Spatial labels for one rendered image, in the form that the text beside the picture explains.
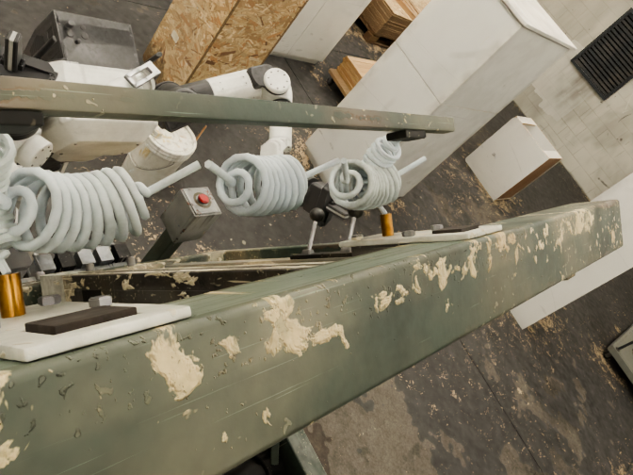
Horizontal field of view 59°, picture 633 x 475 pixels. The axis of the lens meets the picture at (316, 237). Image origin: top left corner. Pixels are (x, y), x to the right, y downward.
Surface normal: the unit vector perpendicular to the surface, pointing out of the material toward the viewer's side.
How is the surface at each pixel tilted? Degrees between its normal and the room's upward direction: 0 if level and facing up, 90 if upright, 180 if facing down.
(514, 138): 90
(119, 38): 23
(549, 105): 90
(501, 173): 90
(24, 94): 30
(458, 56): 90
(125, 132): 68
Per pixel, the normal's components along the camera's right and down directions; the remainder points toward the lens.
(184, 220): -0.64, 0.12
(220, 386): 0.75, -0.06
